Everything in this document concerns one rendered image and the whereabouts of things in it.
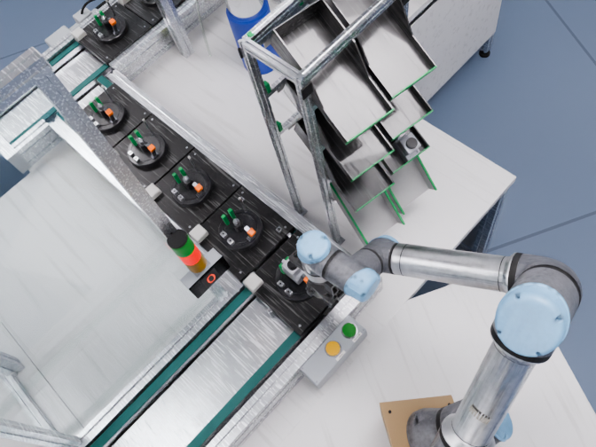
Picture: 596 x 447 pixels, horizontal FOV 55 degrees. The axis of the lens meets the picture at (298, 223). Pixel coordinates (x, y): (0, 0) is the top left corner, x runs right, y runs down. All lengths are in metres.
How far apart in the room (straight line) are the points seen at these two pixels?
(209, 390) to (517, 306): 0.98
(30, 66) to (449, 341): 1.31
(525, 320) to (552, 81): 2.46
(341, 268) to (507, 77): 2.31
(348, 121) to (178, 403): 0.96
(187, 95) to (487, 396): 1.63
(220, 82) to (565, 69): 1.94
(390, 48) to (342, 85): 0.15
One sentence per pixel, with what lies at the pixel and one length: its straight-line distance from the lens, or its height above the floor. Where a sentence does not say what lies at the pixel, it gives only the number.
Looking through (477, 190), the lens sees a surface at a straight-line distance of 1.96.
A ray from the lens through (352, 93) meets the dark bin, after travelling 1.30.
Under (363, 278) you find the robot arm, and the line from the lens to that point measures 1.23.
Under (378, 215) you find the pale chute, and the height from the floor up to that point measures 1.03.
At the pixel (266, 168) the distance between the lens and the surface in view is 2.05.
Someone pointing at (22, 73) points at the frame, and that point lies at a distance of 0.93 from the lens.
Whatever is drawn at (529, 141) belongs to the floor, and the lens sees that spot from 3.16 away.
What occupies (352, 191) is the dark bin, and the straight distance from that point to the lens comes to 1.55.
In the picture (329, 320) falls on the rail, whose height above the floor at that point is 0.96.
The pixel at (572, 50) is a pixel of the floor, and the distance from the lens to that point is 3.57.
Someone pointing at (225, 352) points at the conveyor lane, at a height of 0.92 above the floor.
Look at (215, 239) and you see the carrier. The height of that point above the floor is 0.97.
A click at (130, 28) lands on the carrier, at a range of 2.53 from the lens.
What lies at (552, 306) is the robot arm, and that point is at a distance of 1.06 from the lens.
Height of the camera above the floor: 2.55
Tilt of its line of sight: 62 degrees down
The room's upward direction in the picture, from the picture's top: 19 degrees counter-clockwise
